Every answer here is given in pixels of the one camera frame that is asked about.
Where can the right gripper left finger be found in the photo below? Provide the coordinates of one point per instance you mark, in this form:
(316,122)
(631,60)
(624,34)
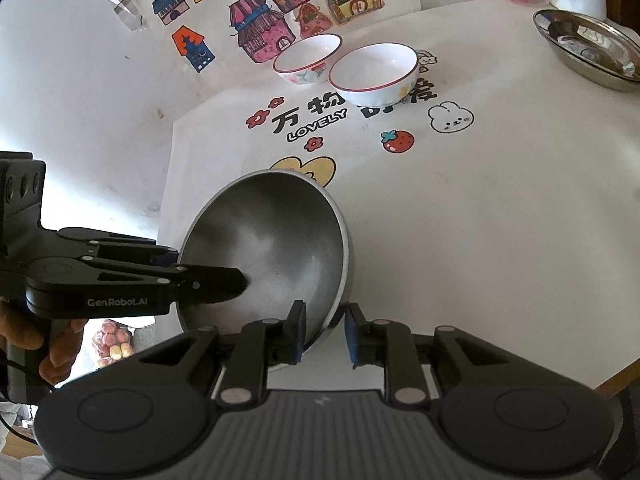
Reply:
(259,346)

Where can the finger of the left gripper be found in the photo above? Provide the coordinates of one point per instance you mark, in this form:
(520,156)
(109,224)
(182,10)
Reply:
(111,282)
(119,247)

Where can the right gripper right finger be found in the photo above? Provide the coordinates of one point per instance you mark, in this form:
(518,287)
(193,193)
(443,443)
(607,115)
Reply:
(394,347)

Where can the deep stainless steel bowl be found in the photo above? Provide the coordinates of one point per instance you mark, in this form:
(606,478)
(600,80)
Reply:
(285,233)

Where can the floral white ceramic bowl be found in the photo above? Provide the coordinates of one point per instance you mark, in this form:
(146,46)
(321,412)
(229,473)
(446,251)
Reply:
(309,60)

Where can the red-rimmed white ceramic bowl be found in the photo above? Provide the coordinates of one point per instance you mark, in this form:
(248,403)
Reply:
(376,75)

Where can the steel plate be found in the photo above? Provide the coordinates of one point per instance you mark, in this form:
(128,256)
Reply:
(595,50)

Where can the person's left hand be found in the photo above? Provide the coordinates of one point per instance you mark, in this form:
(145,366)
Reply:
(58,363)

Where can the bag of fruit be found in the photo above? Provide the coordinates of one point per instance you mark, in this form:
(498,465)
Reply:
(112,342)

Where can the white printed tablecloth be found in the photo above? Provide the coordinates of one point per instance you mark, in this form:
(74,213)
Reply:
(502,198)

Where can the houses drawing paper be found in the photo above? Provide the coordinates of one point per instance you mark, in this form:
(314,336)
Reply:
(214,42)

